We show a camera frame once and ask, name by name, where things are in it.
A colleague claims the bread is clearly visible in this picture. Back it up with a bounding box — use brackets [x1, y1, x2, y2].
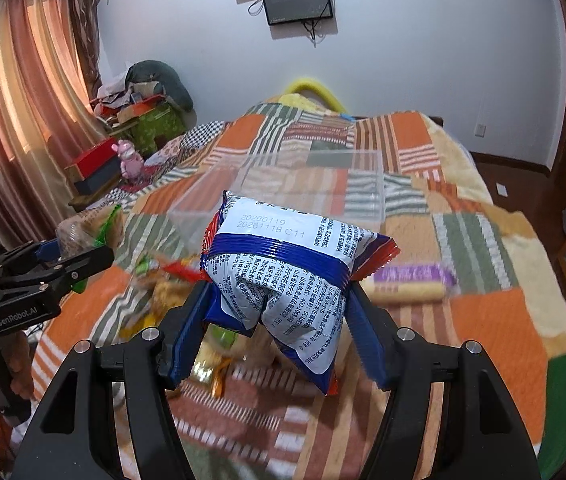
[55, 204, 124, 258]

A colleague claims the clear pack of puffs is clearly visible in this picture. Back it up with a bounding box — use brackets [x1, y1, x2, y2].
[131, 252, 199, 328]

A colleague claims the yellow snack bag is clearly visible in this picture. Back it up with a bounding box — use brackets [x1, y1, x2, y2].
[190, 339, 235, 399]

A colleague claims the purple label biscuit roll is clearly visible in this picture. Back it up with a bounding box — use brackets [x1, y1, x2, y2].
[360, 263, 457, 307]

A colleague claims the blue white snack bag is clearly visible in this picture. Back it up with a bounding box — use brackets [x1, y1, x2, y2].
[201, 191, 400, 393]

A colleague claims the green jelly cup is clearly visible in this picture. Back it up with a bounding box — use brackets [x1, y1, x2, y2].
[206, 324, 239, 351]

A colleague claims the dark grey box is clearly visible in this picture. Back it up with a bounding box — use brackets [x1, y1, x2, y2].
[74, 157, 120, 195]

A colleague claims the red box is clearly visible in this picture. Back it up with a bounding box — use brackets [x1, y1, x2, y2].
[64, 138, 116, 182]

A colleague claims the pink rabbit toy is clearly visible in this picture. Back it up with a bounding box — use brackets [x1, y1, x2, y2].
[112, 139, 144, 181]

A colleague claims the orange striped curtain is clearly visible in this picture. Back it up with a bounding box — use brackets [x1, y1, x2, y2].
[0, 0, 105, 248]

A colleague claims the green cardboard box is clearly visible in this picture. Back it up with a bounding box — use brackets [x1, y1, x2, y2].
[120, 103, 185, 159]

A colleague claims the patchwork striped quilt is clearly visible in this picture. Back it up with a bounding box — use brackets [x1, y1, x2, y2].
[30, 102, 566, 480]

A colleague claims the checkered patterned blanket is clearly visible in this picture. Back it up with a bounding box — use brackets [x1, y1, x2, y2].
[69, 119, 229, 221]

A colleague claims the clear plastic storage bin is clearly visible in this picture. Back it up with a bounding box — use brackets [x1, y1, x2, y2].
[168, 150, 385, 254]

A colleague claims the yellow bed footboard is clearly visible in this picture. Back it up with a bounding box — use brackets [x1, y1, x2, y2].
[284, 77, 347, 114]

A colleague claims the wall power outlet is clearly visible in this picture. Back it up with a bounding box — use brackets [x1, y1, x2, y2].
[475, 124, 486, 138]

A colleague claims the small wall monitor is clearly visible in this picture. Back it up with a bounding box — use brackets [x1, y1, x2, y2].
[262, 0, 333, 26]

